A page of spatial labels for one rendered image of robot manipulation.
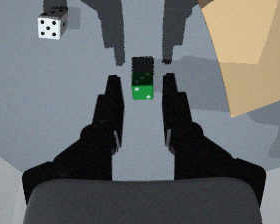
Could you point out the green die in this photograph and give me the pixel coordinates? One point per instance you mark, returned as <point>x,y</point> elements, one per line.
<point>142,86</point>

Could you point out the tan flat mat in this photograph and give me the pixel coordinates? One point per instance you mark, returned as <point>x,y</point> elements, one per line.
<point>246,39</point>

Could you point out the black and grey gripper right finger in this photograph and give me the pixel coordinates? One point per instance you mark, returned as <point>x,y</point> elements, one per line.
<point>198,156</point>

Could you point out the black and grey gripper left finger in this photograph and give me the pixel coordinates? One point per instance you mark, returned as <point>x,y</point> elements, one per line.
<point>84,159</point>

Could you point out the white die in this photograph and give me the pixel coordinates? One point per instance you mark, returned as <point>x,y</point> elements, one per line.
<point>52,23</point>

